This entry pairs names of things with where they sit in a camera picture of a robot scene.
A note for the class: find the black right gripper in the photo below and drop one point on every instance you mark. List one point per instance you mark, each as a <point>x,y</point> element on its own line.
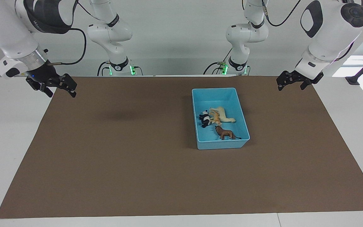
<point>44,75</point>

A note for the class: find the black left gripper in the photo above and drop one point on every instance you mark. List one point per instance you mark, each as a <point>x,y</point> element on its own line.
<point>299,77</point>

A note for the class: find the cream camel toy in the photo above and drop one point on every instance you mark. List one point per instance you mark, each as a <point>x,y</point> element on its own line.
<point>225,115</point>

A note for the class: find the brown lion toy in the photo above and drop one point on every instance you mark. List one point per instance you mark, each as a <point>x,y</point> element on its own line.
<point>225,133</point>

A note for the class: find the orange tiger toy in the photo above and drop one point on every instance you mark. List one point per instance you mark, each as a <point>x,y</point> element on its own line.
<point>216,119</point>

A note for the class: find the black white panda toy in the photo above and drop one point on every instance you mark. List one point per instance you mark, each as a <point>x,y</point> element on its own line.
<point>204,119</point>

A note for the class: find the light blue storage box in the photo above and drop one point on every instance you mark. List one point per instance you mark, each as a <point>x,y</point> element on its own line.
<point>228,143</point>

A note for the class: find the brown table mat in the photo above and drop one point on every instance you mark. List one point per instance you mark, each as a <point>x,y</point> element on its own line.
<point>169,179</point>

